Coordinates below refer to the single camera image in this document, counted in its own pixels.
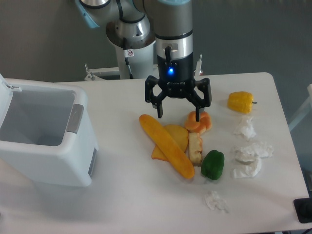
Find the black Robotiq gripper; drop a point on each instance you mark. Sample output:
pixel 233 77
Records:
pixel 176 75

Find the long orange baguette bread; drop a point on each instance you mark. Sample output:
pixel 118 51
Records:
pixel 167 145

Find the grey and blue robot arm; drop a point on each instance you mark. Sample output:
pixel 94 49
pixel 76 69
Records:
pixel 166 24

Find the orange knotted bread roll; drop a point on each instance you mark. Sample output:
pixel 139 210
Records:
pixel 204 124

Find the flat yellow bread slice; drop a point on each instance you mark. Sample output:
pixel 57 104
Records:
pixel 179 135

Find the rectangular toasted bread piece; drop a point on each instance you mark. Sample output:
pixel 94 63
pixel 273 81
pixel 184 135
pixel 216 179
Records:
pixel 195 148

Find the yellow bell pepper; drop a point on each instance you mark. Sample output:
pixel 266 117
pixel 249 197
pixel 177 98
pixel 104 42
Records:
pixel 241 102

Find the crumpled white tissue upper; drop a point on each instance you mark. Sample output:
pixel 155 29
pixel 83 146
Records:
pixel 245 128

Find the green bell pepper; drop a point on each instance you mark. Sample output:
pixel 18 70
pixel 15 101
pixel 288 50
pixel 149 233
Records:
pixel 213 164

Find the crumpled white tissue middle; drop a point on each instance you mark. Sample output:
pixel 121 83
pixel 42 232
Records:
pixel 249 153

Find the crumpled white tissue lower right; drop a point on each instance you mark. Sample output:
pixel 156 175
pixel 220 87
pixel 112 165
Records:
pixel 247 170

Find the small crumpled white tissue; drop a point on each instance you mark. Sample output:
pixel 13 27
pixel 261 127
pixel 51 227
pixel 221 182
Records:
pixel 214 201

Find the white open trash bin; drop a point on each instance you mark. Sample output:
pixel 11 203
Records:
pixel 46 133

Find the black device at edge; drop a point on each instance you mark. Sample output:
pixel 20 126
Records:
pixel 303 208

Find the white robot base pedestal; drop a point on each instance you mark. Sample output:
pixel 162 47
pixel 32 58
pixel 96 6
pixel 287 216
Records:
pixel 136 61

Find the white metal base frame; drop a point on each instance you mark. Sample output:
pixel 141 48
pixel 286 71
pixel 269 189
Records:
pixel 99 74

